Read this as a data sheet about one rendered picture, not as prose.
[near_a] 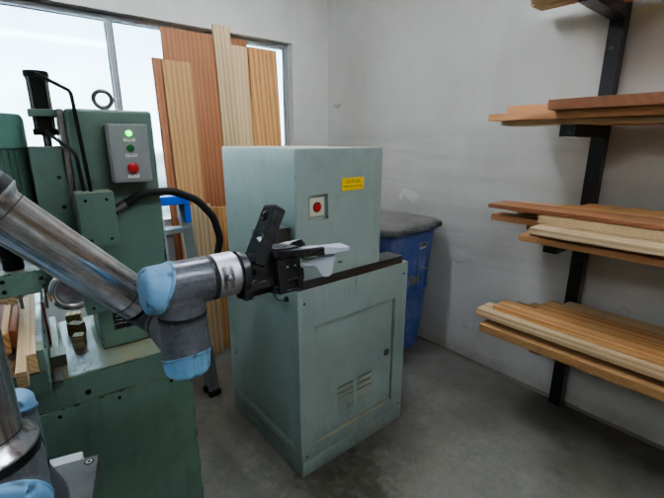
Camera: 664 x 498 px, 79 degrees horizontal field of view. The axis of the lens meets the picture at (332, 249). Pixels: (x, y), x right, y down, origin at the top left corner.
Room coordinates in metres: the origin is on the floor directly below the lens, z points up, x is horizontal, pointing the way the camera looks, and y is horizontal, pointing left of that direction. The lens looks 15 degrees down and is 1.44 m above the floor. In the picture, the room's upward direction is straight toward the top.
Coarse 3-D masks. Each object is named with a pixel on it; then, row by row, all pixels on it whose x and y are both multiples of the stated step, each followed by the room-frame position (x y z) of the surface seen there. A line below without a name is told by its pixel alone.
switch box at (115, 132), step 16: (112, 128) 1.14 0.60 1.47; (128, 128) 1.16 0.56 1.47; (144, 128) 1.19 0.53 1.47; (112, 144) 1.14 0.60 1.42; (144, 144) 1.19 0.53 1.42; (112, 160) 1.14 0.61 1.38; (128, 160) 1.16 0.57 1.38; (144, 160) 1.18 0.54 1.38; (112, 176) 1.17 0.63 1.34; (144, 176) 1.18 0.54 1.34
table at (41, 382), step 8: (16, 304) 1.26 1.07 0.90; (16, 352) 0.95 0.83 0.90; (48, 360) 0.98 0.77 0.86; (48, 368) 0.92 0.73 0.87; (32, 376) 0.84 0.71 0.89; (40, 376) 0.85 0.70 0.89; (48, 376) 0.86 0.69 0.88; (16, 384) 0.83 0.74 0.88; (32, 384) 0.84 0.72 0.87; (40, 384) 0.85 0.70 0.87; (48, 384) 0.86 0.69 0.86; (40, 392) 0.85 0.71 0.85
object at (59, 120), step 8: (56, 112) 1.15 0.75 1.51; (56, 120) 1.20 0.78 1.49; (64, 128) 1.16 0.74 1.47; (64, 136) 1.16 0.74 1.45; (64, 152) 1.15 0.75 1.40; (64, 160) 1.15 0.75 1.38; (72, 176) 1.16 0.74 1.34; (72, 184) 1.16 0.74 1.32; (72, 192) 1.15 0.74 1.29; (72, 200) 1.15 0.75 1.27
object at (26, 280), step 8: (0, 272) 1.10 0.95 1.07; (8, 272) 1.10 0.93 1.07; (16, 272) 1.10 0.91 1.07; (24, 272) 1.10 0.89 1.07; (32, 272) 1.11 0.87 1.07; (40, 272) 1.12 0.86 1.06; (0, 280) 1.07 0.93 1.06; (8, 280) 1.08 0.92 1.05; (16, 280) 1.09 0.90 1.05; (24, 280) 1.10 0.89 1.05; (32, 280) 1.11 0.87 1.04; (48, 280) 1.13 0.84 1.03; (0, 288) 1.07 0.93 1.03; (8, 288) 1.08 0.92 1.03; (16, 288) 1.09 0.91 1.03; (24, 288) 1.10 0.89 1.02; (32, 288) 1.11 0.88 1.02; (40, 288) 1.12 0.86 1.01; (0, 296) 1.06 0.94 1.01; (8, 296) 1.07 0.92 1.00; (16, 296) 1.11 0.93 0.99; (24, 296) 1.12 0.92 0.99
